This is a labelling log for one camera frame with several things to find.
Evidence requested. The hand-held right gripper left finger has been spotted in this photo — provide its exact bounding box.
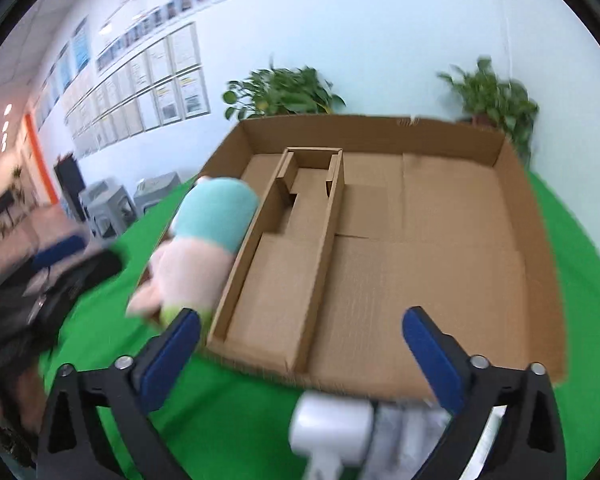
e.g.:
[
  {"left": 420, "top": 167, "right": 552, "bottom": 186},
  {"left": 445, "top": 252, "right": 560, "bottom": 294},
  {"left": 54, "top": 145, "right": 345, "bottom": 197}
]
[{"left": 36, "top": 307, "right": 203, "bottom": 480}]

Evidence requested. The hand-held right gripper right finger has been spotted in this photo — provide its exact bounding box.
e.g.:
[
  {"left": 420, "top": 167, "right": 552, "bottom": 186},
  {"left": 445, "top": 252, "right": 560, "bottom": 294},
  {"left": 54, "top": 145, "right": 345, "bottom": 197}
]
[{"left": 401, "top": 306, "right": 567, "bottom": 480}]

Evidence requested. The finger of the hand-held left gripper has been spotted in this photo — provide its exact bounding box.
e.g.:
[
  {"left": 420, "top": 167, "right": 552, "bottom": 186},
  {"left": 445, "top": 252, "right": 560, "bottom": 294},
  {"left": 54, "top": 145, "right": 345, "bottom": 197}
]
[{"left": 32, "top": 234, "right": 127, "bottom": 293}]

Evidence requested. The large brown cardboard box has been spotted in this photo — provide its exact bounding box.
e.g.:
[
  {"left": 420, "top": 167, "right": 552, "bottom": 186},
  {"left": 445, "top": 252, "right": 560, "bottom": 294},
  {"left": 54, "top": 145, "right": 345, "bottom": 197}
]
[{"left": 140, "top": 114, "right": 567, "bottom": 403}]

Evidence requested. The pink and teal plush toy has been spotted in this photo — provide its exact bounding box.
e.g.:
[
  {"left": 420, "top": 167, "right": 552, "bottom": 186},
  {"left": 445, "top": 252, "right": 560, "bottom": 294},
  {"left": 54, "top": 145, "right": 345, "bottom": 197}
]
[{"left": 126, "top": 176, "right": 260, "bottom": 331}]

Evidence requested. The white handheld device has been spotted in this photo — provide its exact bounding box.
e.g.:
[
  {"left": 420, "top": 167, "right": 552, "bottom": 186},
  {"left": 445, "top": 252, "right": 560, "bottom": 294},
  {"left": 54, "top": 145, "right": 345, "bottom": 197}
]
[{"left": 289, "top": 391, "right": 377, "bottom": 480}]

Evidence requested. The grey plastic stool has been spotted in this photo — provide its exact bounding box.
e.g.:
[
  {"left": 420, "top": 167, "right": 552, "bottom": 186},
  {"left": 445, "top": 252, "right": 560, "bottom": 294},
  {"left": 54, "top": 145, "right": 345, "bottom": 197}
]
[
  {"left": 134, "top": 172, "right": 182, "bottom": 211},
  {"left": 80, "top": 177, "right": 132, "bottom": 239}
]

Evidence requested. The black monitor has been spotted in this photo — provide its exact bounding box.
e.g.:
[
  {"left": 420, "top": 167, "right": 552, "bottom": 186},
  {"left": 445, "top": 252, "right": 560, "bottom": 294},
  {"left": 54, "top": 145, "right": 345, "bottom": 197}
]
[{"left": 55, "top": 154, "right": 88, "bottom": 221}]

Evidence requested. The orange pillar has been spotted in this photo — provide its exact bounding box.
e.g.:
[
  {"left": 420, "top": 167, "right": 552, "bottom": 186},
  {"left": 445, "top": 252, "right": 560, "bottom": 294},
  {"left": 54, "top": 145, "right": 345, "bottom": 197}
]
[{"left": 24, "top": 112, "right": 61, "bottom": 206}]

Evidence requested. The broad-leaf potted plant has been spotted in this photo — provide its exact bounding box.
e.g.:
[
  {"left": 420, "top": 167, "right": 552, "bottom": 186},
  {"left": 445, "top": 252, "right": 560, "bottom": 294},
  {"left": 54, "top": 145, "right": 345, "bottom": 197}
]
[{"left": 223, "top": 66, "right": 347, "bottom": 122}]

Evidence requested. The small-leaf potted plant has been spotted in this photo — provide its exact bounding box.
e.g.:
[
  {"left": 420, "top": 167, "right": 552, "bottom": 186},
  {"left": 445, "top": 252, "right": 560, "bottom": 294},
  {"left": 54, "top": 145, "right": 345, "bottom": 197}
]
[{"left": 437, "top": 57, "right": 540, "bottom": 166}]

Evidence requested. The group of framed wall notices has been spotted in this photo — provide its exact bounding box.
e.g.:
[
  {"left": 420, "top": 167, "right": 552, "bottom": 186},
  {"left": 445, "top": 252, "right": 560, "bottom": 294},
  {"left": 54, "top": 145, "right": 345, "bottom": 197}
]
[{"left": 32, "top": 17, "right": 212, "bottom": 161}]

